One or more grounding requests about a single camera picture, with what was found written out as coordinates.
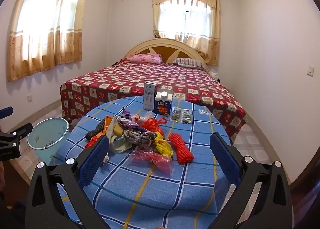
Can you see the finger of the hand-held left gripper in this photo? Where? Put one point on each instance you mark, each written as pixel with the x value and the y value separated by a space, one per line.
pixel 22 128
pixel 6 113

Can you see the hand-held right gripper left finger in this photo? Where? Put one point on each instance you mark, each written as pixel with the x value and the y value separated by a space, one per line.
pixel 93 161

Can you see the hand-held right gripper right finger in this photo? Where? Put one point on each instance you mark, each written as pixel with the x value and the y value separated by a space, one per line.
pixel 225 158

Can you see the light blue trash bin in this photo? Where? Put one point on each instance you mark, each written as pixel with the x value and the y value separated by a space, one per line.
pixel 47 133

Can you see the yellow sponge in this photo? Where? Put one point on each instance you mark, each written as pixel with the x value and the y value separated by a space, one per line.
pixel 118 130

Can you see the yellow plastic bag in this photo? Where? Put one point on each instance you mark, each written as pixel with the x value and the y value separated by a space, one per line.
pixel 163 146

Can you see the small red foam net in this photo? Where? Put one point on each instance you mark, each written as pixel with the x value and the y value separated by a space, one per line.
pixel 91 142

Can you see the brown wooden cabinet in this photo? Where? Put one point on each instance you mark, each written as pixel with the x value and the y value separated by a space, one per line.
pixel 12 179

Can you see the white plastic bag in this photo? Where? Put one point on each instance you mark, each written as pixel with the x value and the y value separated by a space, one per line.
pixel 120 145

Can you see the black foam net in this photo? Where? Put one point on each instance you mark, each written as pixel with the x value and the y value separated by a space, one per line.
pixel 96 130

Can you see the orange snack wrapper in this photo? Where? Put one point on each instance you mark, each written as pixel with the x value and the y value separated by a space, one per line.
pixel 109 123

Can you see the large red foam net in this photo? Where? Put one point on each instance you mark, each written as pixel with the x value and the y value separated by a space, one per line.
pixel 181 150

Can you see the grey patterned plastic bag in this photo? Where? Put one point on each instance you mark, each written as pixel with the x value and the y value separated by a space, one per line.
pixel 141 140

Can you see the purple plastic bag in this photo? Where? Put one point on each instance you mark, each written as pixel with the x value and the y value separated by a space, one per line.
pixel 131 123

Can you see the pink transparent plastic bag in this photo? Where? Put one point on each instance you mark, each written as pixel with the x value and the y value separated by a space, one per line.
pixel 155 160

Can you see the white and red wrapper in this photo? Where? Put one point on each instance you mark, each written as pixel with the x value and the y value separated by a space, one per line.
pixel 137 117

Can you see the blue plaid tablecloth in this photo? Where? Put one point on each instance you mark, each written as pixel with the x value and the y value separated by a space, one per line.
pixel 150 194

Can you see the red plastic bag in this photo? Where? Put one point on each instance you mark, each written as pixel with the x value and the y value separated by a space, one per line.
pixel 152 125

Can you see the blue carton with white cap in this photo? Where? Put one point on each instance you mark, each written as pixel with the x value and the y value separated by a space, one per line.
pixel 162 106

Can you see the grey white milk carton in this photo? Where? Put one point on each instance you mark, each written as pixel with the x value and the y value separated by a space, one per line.
pixel 149 96

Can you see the red patterned bed blanket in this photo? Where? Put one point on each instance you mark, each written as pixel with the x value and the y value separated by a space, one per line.
pixel 130 78

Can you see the wide beige floral curtain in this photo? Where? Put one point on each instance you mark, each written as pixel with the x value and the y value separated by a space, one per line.
pixel 47 26

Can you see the striped pillow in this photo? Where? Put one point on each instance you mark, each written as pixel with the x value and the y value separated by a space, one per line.
pixel 188 63

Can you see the pink floral pillow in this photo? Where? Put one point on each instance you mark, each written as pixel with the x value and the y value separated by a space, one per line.
pixel 146 58

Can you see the cream wooden headboard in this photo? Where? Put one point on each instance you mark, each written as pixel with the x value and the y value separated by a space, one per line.
pixel 165 48

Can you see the narrow beige floral curtain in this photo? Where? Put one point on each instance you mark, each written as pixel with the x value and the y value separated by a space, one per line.
pixel 187 13

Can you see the white wall socket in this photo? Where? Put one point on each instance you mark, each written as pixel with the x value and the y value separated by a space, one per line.
pixel 29 97

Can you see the white light switch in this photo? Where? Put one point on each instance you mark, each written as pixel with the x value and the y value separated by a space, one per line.
pixel 310 71

